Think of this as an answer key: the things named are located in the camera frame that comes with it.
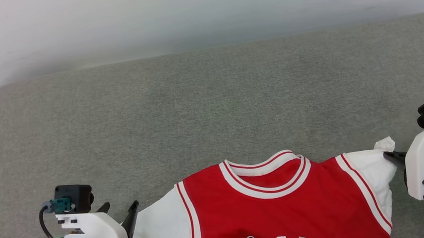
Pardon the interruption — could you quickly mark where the red white basketball jersey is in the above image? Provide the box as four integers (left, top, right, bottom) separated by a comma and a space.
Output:
120, 134, 410, 238

